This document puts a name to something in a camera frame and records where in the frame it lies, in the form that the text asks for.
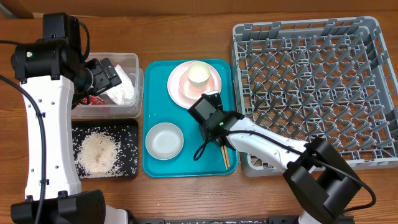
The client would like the red foil wrapper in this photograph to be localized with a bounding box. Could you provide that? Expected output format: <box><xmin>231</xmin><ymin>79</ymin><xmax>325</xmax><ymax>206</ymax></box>
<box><xmin>80</xmin><ymin>95</ymin><xmax>106</xmax><ymax>105</ymax></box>

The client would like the white paper napkin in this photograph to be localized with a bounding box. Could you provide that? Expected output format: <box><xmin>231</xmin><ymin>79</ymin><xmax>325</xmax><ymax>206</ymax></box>
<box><xmin>104</xmin><ymin>65</ymin><xmax>135</xmax><ymax>105</ymax></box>

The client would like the wooden chopstick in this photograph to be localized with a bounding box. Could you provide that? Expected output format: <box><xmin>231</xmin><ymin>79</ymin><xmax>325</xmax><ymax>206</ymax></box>
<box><xmin>224</xmin><ymin>146</ymin><xmax>230</xmax><ymax>169</ymax></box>
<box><xmin>221</xmin><ymin>146</ymin><xmax>229</xmax><ymax>170</ymax></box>

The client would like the grey bowl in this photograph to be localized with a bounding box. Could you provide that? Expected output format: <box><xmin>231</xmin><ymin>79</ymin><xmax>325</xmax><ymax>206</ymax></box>
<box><xmin>145</xmin><ymin>123</ymin><xmax>184</xmax><ymax>161</ymax></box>

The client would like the white rice pile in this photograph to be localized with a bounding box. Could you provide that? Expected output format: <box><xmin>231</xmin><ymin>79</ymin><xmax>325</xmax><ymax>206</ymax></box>
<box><xmin>73</xmin><ymin>126</ymin><xmax>139</xmax><ymax>178</ymax></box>

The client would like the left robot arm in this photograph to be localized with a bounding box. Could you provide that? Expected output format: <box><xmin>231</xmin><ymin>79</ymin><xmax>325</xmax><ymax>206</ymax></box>
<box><xmin>11</xmin><ymin>12</ymin><xmax>136</xmax><ymax>223</ymax></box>

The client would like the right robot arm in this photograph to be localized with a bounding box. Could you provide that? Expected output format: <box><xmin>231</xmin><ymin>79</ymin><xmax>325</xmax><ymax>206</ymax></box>
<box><xmin>188</xmin><ymin>91</ymin><xmax>377</xmax><ymax>223</ymax></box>

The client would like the clear plastic waste bin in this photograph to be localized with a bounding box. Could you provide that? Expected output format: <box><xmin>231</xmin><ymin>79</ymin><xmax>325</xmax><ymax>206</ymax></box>
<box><xmin>72</xmin><ymin>52</ymin><xmax>144</xmax><ymax>119</ymax></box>

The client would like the small pink saucer plate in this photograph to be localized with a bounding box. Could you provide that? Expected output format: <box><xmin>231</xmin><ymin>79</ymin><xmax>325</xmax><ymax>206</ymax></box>
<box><xmin>179</xmin><ymin>72</ymin><xmax>215</xmax><ymax>100</ymax></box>

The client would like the white ceramic cup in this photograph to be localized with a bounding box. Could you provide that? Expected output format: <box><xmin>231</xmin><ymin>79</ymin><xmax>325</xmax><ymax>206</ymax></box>
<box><xmin>187</xmin><ymin>61</ymin><xmax>210</xmax><ymax>89</ymax></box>

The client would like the teal plastic serving tray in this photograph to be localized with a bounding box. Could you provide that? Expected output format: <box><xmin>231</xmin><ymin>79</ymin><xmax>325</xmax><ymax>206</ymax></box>
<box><xmin>142</xmin><ymin>60</ymin><xmax>239</xmax><ymax>178</ymax></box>

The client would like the black plastic tray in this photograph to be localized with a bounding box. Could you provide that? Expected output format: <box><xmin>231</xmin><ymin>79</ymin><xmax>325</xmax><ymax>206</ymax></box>
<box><xmin>71</xmin><ymin>118</ymin><xmax>140</xmax><ymax>180</ymax></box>

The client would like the grey plastic dish rack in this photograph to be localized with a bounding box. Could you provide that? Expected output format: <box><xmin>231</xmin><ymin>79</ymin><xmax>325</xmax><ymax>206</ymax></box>
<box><xmin>230</xmin><ymin>17</ymin><xmax>397</xmax><ymax>170</ymax></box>

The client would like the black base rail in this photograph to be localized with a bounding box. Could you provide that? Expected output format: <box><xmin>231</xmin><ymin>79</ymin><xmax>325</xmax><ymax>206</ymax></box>
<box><xmin>137</xmin><ymin>215</ymin><xmax>299</xmax><ymax>224</ymax></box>

